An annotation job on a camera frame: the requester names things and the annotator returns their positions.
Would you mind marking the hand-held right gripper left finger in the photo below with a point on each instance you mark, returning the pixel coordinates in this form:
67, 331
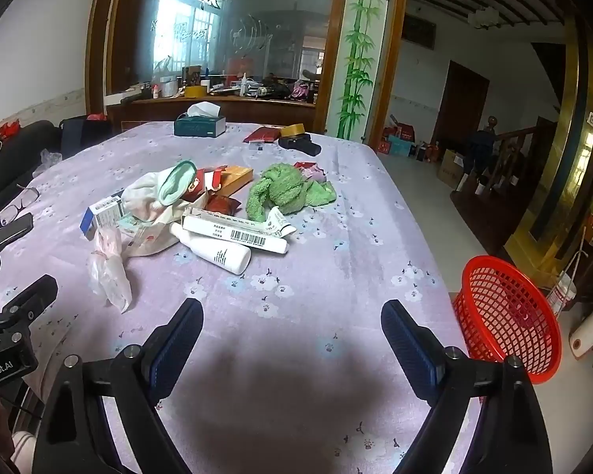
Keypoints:
174, 350

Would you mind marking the blue white medicine box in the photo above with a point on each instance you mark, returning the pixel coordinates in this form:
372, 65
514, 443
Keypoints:
104, 212

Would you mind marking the dark red snack packet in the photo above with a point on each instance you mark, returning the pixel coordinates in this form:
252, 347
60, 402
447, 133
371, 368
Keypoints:
222, 205

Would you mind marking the open cardboard box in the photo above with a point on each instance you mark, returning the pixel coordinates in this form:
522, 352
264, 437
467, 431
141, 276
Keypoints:
449, 168

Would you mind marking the dark jacket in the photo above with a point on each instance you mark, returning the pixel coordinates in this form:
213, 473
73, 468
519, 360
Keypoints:
482, 148

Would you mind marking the framed wall plaque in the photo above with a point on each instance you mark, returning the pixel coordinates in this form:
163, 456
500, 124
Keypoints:
417, 29

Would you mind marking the long white barcode box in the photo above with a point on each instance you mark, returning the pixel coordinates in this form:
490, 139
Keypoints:
227, 231

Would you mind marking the green towel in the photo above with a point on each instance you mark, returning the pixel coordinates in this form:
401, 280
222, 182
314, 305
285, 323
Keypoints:
281, 190

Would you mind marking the wet wipe pack red label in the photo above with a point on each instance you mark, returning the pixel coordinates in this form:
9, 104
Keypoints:
150, 239

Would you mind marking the pink bag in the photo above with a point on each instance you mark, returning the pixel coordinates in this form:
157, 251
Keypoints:
301, 90

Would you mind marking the red plastic basket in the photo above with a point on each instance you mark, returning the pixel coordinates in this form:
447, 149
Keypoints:
514, 306

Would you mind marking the large red gift box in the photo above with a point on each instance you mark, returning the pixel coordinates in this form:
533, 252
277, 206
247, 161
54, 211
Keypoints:
403, 131

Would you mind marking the black sofa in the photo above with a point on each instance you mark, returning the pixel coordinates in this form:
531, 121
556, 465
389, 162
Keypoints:
20, 153

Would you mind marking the ceiling lamp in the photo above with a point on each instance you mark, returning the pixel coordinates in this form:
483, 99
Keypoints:
484, 15

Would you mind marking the teal tissue box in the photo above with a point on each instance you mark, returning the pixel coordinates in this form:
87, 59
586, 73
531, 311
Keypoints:
197, 126

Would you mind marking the black handheld device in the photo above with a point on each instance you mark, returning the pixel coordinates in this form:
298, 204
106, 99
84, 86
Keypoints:
301, 144

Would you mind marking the brown tape roll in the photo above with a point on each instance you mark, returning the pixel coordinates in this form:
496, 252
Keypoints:
292, 131

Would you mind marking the small red gift box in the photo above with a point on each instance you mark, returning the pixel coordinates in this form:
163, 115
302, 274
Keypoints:
384, 146

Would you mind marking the black phone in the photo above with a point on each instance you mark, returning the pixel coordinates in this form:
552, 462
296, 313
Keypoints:
7, 234

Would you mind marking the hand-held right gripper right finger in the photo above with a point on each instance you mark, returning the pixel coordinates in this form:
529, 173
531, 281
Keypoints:
415, 350

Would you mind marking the pinkish clear plastic bag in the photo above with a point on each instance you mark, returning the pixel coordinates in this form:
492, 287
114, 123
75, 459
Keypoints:
108, 266

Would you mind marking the dark wooden door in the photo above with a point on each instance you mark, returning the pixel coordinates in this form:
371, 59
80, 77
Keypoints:
459, 103

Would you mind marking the wooden cabinet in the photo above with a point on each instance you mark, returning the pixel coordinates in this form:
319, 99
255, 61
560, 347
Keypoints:
252, 107

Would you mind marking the white plastic bottle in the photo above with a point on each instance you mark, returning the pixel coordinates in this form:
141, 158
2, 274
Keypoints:
212, 252

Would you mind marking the white tube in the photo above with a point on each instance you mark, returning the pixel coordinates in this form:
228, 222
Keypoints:
279, 222

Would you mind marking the red pink wrapper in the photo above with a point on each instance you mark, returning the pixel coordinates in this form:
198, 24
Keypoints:
314, 173

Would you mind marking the eyeglasses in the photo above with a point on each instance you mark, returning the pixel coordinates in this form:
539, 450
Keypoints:
24, 200

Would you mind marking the white spray bottle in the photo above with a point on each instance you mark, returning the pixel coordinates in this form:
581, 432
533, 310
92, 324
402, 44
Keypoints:
244, 85

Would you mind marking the teal gift box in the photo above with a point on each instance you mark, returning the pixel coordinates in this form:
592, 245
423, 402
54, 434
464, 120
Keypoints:
401, 148

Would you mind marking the white bucket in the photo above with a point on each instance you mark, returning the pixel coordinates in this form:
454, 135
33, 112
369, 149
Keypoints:
563, 292

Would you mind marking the etched glass partition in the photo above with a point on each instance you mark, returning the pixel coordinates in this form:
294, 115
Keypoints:
257, 19

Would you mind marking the white sock mint cuff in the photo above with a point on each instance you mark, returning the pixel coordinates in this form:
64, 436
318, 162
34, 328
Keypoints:
148, 192

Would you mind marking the wooden stair railing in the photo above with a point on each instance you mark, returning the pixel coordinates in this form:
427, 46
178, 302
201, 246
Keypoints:
514, 133

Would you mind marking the orange box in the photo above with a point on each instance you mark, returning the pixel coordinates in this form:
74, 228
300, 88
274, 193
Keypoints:
237, 176

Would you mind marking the golden pillar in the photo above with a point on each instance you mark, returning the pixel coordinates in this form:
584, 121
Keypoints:
563, 158

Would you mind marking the flat red packet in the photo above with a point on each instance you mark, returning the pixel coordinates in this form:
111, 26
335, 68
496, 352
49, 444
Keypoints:
262, 134

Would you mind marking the red white carton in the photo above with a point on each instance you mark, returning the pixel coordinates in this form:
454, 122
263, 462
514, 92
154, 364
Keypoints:
202, 183

